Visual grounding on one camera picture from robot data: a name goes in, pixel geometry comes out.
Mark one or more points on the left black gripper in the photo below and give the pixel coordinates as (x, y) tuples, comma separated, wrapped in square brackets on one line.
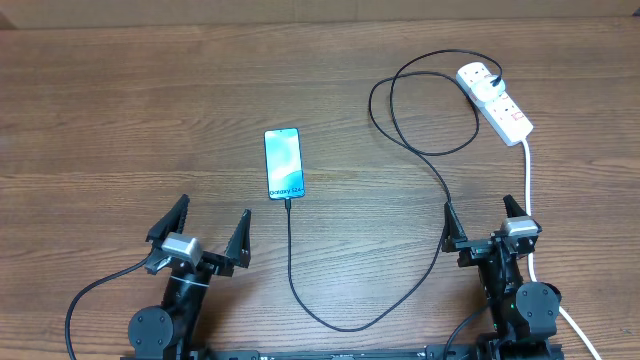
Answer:
[(236, 250)]

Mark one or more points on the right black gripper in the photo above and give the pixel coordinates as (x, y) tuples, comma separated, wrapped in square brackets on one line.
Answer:
[(474, 250)]

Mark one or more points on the blue Galaxy smartphone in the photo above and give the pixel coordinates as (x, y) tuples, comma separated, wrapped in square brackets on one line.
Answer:
[(285, 175)]

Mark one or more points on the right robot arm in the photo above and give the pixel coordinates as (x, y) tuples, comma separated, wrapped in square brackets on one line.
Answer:
[(524, 313)]

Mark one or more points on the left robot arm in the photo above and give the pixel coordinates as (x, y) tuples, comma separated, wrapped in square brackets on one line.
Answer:
[(166, 331)]

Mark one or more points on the white charger plug adapter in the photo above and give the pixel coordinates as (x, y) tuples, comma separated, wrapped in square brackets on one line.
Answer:
[(488, 89)]

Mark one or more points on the white power strip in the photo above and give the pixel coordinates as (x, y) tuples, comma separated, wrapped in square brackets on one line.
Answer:
[(504, 115)]

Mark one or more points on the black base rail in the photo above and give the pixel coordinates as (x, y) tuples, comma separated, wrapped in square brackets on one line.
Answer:
[(431, 352)]

